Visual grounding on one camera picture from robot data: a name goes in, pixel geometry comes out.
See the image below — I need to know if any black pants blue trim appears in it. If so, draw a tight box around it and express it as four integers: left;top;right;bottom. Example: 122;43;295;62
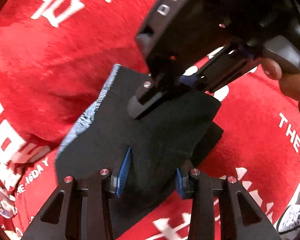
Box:
55;64;221;238

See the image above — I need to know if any person's right hand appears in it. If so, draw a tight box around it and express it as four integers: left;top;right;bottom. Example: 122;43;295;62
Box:
261;58;300;113

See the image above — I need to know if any white printed label tag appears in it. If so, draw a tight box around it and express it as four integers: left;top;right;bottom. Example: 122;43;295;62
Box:
276;204;300;235

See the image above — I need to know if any printed picture pillow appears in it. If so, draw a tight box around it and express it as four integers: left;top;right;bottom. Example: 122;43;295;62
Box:
0;186;18;219

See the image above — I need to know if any red wedding sofa cover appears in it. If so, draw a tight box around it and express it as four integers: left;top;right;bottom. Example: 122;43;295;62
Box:
0;0;300;239

